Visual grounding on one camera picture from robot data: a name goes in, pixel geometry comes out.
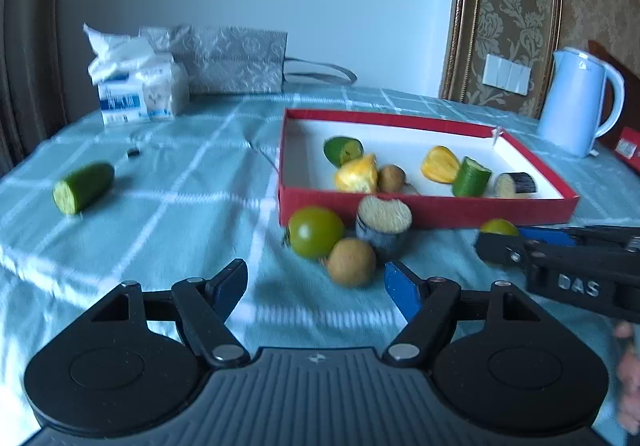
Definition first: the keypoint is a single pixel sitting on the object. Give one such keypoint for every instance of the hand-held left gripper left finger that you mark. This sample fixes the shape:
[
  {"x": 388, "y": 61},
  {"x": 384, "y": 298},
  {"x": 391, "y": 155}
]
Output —
[{"x": 227, "y": 287}]

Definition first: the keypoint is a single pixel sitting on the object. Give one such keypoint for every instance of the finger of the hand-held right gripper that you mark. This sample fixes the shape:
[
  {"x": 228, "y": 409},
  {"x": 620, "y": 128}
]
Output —
[
  {"x": 550, "y": 236},
  {"x": 500, "y": 248}
]

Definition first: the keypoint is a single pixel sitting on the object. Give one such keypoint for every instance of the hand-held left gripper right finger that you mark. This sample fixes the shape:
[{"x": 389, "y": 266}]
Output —
[{"x": 402, "y": 288}]

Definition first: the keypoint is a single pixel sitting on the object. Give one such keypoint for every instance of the green lime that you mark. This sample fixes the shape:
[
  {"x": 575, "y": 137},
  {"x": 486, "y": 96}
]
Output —
[{"x": 497, "y": 227}]

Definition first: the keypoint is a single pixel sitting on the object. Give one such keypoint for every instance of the brown kiwi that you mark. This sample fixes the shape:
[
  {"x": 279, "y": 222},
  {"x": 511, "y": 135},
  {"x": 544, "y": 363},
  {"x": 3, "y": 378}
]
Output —
[
  {"x": 351, "y": 262},
  {"x": 391, "y": 178}
]

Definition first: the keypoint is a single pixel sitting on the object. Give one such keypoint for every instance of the small eggplant piece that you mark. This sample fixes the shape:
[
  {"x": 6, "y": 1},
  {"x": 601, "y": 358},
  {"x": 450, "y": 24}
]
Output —
[{"x": 515, "y": 185}]

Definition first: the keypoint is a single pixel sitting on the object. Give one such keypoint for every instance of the short cucumber piece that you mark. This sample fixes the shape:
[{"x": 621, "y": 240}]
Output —
[{"x": 471, "y": 177}]

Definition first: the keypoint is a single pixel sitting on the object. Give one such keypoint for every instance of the yellow pepper piece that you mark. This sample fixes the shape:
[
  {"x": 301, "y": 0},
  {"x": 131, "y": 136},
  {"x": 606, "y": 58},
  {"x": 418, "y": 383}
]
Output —
[
  {"x": 357, "y": 175},
  {"x": 440, "y": 165}
]

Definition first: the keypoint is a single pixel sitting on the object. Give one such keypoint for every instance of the green avocado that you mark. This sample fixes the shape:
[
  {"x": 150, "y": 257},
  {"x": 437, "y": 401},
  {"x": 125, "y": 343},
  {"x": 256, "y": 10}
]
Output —
[{"x": 342, "y": 151}]

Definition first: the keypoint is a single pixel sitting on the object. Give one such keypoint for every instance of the red cardboard box tray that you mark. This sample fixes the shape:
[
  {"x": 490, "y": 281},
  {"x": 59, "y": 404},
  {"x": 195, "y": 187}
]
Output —
[{"x": 400, "y": 136}]

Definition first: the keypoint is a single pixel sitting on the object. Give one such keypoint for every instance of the person's right hand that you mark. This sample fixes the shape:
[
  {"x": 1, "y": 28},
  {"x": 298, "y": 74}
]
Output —
[{"x": 631, "y": 376}]

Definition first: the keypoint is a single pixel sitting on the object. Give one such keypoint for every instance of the round eggplant piece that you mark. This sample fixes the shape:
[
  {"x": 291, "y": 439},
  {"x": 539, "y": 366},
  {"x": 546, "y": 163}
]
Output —
[{"x": 384, "y": 226}]

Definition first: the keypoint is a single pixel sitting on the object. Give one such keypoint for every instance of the green plaid cloth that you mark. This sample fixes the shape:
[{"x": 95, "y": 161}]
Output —
[{"x": 175, "y": 206}]

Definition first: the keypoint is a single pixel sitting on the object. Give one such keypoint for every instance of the green tomato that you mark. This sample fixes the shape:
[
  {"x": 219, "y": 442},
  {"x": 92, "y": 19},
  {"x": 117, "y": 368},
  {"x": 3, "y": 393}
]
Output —
[{"x": 315, "y": 232}]

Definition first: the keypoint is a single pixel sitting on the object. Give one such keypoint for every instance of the red box with label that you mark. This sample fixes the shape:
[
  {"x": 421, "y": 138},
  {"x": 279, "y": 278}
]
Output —
[{"x": 629, "y": 151}]

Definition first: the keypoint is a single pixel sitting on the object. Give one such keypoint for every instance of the light blue electric kettle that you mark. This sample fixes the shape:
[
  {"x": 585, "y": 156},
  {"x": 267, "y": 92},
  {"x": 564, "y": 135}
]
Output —
[{"x": 572, "y": 106}]

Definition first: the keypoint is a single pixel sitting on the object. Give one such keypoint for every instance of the small black object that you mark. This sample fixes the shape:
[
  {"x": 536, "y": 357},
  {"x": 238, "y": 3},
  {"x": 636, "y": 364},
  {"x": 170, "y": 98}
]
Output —
[{"x": 133, "y": 153}]

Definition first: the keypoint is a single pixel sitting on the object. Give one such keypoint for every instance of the brown wooden headboard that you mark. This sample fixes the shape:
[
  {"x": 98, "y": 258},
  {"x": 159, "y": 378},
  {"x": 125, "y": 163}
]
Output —
[{"x": 631, "y": 91}]

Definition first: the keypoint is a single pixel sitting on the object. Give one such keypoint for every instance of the long cucumber half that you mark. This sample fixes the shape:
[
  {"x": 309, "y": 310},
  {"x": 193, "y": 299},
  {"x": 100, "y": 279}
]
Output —
[{"x": 82, "y": 188}]

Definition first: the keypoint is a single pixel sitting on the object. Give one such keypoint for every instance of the white tissue pack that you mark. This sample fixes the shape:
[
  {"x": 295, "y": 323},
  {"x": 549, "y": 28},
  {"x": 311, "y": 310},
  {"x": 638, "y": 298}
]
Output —
[{"x": 135, "y": 86}]

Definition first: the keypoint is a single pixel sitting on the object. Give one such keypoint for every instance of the grey patterned gift bag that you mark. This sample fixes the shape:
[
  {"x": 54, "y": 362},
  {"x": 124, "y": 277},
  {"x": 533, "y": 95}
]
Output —
[{"x": 235, "y": 61}]

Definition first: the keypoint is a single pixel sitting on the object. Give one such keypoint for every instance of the brown curtain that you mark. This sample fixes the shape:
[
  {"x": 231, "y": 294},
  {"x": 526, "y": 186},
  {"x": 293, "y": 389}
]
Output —
[{"x": 25, "y": 51}]

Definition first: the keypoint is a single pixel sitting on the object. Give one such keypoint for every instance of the white wall switch panel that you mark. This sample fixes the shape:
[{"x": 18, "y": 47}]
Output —
[{"x": 507, "y": 74}]

